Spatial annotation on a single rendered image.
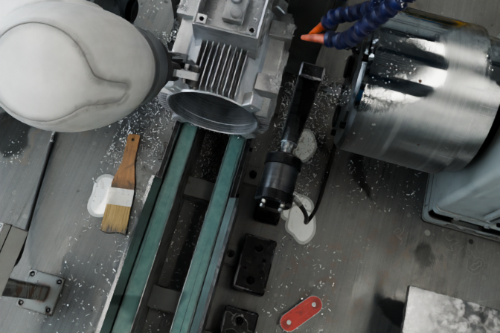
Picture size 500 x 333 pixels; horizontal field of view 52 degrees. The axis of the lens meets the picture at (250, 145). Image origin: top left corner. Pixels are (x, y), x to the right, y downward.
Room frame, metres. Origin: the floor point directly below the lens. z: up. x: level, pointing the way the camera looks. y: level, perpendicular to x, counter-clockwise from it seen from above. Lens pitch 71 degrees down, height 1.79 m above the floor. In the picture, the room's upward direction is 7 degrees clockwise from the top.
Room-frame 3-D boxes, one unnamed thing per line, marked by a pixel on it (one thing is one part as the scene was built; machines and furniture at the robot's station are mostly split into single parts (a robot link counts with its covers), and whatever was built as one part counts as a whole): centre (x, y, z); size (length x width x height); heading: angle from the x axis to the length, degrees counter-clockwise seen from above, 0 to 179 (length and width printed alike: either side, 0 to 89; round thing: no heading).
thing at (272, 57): (0.42, 0.05, 1.02); 0.20 x 0.19 x 0.19; 173
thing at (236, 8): (0.46, 0.05, 1.11); 0.12 x 0.11 x 0.07; 173
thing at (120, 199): (0.24, 0.24, 0.80); 0.21 x 0.05 x 0.01; 179
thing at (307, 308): (0.03, -0.13, 0.81); 0.09 x 0.03 x 0.02; 130
